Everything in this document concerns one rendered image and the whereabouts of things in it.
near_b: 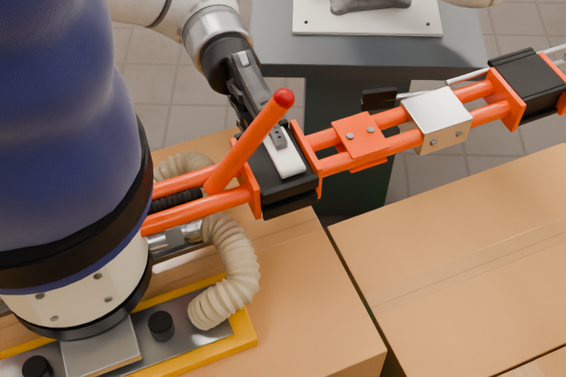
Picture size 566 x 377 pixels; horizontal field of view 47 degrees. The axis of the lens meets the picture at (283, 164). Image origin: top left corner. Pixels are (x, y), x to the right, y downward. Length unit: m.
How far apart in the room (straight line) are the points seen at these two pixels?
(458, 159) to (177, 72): 1.04
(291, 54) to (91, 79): 0.92
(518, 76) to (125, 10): 0.51
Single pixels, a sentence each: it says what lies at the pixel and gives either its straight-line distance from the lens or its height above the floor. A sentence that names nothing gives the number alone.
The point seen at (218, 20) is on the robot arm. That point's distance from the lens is 0.90.
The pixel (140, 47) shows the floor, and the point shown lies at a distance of 2.58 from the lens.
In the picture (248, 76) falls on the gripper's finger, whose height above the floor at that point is 1.13.
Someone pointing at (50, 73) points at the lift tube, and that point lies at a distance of 0.47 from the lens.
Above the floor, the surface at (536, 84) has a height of 1.10.
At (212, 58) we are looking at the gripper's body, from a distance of 0.87.
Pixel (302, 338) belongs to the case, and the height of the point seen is 0.95.
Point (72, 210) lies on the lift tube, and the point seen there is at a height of 1.25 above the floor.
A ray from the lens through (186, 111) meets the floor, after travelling 2.32.
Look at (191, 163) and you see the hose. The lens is 0.85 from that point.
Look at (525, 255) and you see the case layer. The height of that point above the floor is 0.54.
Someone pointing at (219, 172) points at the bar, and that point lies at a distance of 0.74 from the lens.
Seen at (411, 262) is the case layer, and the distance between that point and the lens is 1.34.
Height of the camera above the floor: 1.69
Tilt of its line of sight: 52 degrees down
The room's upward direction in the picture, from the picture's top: straight up
